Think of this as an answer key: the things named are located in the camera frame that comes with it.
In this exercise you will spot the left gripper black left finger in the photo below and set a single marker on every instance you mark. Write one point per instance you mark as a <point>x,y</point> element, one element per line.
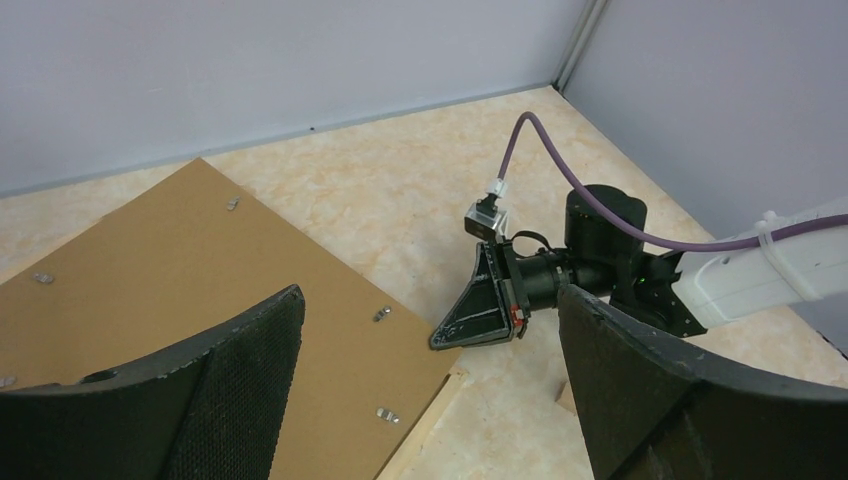
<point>208,407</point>

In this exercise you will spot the light wooden block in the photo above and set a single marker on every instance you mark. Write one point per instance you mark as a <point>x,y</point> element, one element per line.
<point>565,398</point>

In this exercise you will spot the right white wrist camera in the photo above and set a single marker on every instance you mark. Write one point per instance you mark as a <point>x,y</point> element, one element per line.
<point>484,219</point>

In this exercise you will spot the brown frame backing board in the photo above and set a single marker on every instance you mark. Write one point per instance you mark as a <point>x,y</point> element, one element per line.
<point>194,251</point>

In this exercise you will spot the wooden picture frame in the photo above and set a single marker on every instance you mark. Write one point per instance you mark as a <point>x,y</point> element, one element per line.
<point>414,441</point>

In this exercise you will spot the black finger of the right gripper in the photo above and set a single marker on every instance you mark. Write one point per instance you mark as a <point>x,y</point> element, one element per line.
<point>480,316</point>

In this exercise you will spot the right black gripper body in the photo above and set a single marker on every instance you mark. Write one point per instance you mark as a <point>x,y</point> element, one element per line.
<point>531,282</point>

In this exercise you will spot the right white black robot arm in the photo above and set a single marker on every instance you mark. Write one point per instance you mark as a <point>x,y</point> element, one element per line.
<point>783,260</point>

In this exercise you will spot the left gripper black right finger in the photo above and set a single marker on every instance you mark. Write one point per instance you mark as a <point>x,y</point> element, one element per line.
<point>653,406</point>

